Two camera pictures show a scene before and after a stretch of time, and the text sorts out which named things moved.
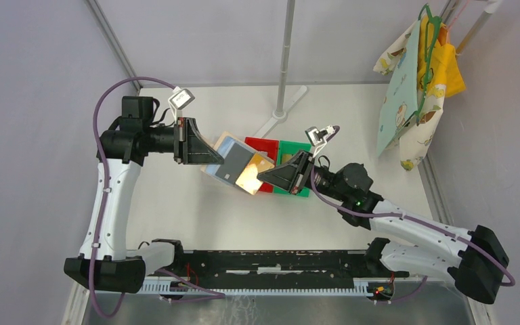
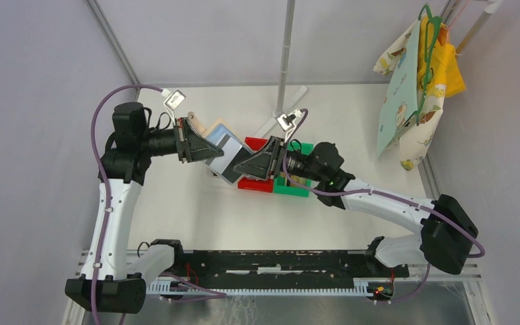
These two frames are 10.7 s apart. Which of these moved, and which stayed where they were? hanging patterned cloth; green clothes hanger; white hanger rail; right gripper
Moved: right gripper
Stayed: hanging patterned cloth; white hanger rail; green clothes hanger
